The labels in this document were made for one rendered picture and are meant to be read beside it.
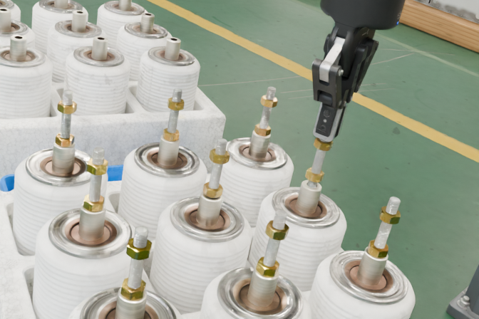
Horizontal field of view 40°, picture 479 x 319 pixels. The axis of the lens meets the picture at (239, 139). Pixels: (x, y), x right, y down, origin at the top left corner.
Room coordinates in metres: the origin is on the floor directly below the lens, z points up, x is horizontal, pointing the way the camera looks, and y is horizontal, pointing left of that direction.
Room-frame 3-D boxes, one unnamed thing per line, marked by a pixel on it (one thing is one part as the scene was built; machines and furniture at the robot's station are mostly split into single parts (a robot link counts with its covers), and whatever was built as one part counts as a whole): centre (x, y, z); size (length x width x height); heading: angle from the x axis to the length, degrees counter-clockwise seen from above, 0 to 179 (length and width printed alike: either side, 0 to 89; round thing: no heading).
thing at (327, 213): (0.61, -0.09, 0.25); 0.08 x 0.08 x 0.01
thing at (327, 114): (0.59, -0.08, 0.37); 0.03 x 0.01 x 0.05; 157
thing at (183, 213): (0.55, 0.02, 0.25); 0.08 x 0.08 x 0.01
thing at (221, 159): (0.55, 0.02, 0.32); 0.02 x 0.02 x 0.01; 26
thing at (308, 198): (0.61, -0.09, 0.26); 0.02 x 0.02 x 0.03
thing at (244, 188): (0.71, -0.02, 0.16); 0.10 x 0.10 x 0.18
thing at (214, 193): (0.55, 0.02, 0.29); 0.02 x 0.02 x 0.01; 26
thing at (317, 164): (0.61, -0.09, 0.31); 0.01 x 0.01 x 0.08
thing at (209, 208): (0.55, 0.02, 0.26); 0.02 x 0.02 x 0.03
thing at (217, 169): (0.55, 0.02, 0.30); 0.01 x 0.01 x 0.08
